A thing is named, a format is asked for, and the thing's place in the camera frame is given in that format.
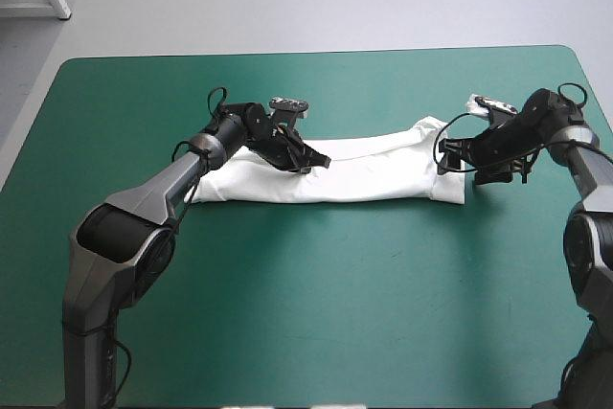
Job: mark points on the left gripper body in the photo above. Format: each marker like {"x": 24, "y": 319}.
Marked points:
{"x": 274, "y": 146}

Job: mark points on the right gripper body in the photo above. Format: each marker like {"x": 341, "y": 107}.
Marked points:
{"x": 498, "y": 145}

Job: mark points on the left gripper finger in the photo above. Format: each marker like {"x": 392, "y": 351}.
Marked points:
{"x": 300, "y": 168}
{"x": 313, "y": 156}

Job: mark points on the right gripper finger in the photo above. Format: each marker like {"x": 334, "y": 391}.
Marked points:
{"x": 455, "y": 144}
{"x": 452, "y": 164}

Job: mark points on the white T-shirt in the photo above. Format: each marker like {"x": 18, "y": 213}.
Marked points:
{"x": 373, "y": 174}

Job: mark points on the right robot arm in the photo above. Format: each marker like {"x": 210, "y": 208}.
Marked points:
{"x": 591, "y": 236}

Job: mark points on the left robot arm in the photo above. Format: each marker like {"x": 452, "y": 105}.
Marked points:
{"x": 120, "y": 256}

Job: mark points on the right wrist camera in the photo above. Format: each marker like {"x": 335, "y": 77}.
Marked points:
{"x": 488, "y": 105}

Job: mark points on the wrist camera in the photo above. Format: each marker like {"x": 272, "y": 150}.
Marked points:
{"x": 488, "y": 105}
{"x": 288, "y": 103}

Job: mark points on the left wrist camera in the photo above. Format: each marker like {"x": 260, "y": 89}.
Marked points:
{"x": 288, "y": 103}

